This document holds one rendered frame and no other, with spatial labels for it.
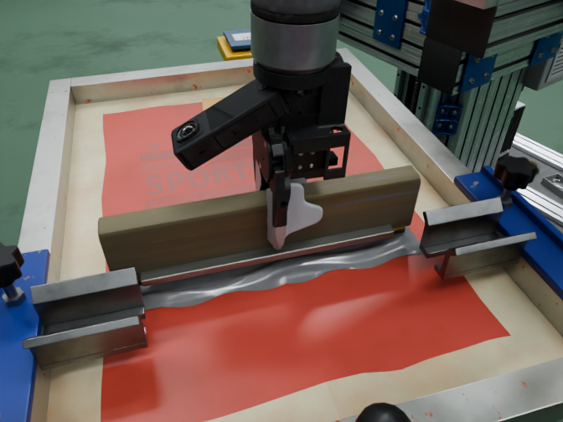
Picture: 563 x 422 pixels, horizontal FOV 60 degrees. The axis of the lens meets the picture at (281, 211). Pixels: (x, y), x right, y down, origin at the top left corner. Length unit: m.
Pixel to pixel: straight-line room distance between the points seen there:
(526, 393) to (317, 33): 0.35
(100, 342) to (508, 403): 0.36
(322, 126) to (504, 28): 0.57
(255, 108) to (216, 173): 0.31
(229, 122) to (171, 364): 0.24
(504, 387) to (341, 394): 0.14
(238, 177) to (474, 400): 0.44
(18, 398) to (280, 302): 0.26
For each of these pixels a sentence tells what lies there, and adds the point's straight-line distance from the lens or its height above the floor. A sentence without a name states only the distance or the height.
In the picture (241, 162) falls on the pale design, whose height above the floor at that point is 0.95.
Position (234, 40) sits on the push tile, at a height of 0.97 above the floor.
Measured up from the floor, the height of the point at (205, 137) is 1.15.
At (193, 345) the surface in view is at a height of 0.95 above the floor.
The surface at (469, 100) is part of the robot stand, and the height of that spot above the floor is 0.79.
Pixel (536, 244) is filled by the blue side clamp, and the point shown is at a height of 1.00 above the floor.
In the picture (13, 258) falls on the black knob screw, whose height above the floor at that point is 1.06.
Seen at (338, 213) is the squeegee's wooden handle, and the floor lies 1.02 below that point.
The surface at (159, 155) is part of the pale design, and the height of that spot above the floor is 0.95.
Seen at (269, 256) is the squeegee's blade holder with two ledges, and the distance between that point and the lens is 0.55.
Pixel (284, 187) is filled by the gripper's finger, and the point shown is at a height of 1.10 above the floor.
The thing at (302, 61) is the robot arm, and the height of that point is 1.22.
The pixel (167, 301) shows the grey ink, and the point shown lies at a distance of 0.56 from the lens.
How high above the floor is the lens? 1.38
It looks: 40 degrees down
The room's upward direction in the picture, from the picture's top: straight up
